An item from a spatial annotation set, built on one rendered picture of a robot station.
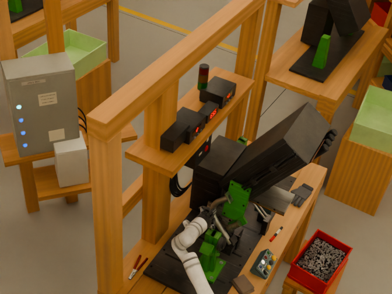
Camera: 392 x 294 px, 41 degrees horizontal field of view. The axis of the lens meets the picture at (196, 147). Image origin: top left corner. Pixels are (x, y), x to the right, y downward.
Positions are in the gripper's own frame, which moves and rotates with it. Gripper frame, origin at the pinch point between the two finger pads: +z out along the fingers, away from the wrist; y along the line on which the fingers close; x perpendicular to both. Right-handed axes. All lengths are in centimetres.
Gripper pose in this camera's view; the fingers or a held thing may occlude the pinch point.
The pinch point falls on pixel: (213, 212)
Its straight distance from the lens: 258.2
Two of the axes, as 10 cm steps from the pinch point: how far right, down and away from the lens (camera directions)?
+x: -7.6, 3.6, 5.4
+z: 4.5, -3.1, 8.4
